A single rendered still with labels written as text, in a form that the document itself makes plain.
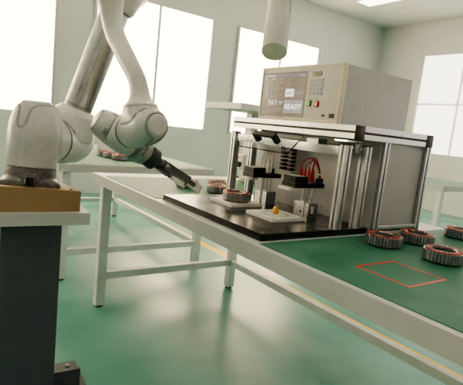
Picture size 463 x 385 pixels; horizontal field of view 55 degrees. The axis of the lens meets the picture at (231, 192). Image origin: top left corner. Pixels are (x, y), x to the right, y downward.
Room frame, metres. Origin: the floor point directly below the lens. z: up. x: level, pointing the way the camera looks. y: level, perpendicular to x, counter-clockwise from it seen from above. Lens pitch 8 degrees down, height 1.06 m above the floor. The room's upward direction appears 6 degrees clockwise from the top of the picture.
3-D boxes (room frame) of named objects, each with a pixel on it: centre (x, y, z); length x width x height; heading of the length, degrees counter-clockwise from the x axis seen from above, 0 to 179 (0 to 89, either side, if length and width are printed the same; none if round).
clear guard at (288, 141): (1.49, -0.21, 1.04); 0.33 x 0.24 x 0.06; 126
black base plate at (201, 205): (1.66, -0.10, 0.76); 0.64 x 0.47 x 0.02; 36
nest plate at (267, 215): (1.55, -0.16, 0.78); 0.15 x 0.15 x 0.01; 36
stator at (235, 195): (1.75, -0.02, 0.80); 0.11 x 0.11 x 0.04
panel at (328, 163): (1.79, -0.30, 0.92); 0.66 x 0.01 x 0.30; 36
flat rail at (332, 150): (1.70, -0.17, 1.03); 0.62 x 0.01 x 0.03; 36
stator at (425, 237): (1.47, -0.63, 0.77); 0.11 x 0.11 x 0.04
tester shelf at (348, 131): (1.83, -0.35, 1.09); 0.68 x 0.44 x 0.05; 36
